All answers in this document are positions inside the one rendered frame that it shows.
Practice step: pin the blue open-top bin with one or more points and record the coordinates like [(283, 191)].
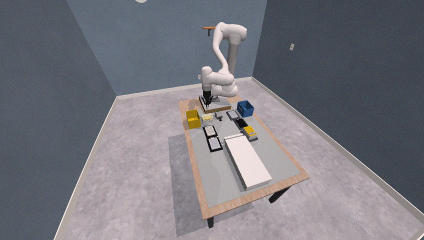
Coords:
[(245, 108)]

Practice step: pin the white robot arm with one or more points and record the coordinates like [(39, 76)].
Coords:
[(222, 83)]

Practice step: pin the yellow open-top bin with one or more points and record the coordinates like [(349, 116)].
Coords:
[(193, 118)]

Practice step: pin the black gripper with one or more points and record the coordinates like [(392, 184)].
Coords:
[(208, 98)]

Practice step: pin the grey bench mat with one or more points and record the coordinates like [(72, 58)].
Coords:
[(219, 177)]

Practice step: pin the black assay plate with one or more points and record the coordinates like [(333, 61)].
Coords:
[(241, 123)]

